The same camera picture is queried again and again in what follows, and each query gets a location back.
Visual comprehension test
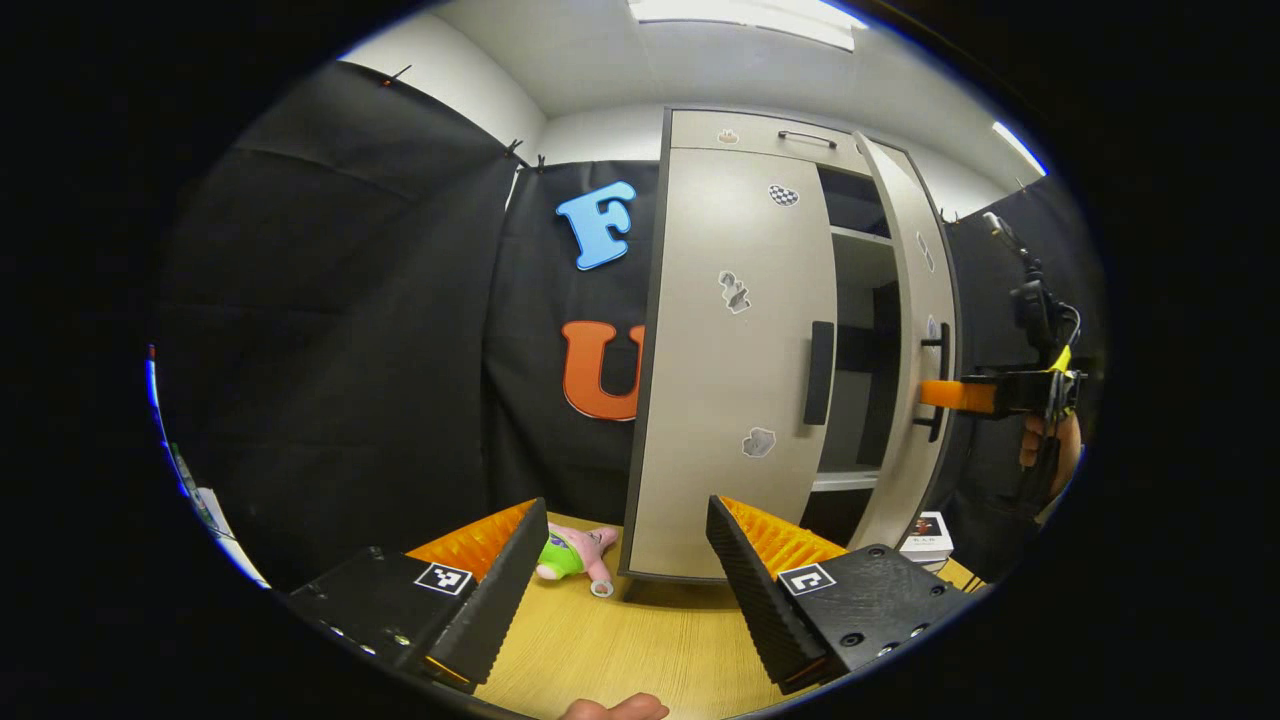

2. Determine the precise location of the black right door handle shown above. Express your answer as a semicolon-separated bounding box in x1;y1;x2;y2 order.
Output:
912;322;952;443

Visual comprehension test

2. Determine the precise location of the large ceiling light panel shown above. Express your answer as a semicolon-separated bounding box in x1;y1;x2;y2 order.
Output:
628;0;869;51

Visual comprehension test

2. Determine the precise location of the black door handle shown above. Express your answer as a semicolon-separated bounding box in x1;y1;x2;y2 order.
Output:
805;321;836;427
912;322;952;443

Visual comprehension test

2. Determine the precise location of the beige cabinet door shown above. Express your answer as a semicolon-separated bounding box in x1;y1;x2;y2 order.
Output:
625;148;839;581
853;133;961;551

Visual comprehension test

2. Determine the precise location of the beige cabinet drawer front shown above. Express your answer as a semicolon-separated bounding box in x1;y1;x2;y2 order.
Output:
668;110;873;176

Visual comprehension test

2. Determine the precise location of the small ceiling light panel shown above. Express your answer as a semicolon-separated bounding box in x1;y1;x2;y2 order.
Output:
992;120;1049;176

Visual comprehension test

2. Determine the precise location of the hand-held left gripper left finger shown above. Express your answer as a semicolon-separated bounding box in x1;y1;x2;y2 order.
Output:
285;497;550;693

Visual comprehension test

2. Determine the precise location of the beige double-door shoe cabinet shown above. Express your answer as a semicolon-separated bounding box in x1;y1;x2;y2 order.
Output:
618;108;963;584

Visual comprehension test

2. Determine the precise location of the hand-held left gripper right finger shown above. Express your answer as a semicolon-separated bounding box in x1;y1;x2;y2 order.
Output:
706;494;986;698

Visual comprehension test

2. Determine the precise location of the black left door handle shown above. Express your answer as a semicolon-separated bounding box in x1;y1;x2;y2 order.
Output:
805;321;836;427

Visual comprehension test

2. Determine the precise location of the pink and green plush toy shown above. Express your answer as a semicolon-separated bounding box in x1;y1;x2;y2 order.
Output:
536;522;621;599

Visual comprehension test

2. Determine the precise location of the stack of white books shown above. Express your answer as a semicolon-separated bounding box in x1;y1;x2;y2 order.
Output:
898;511;956;563

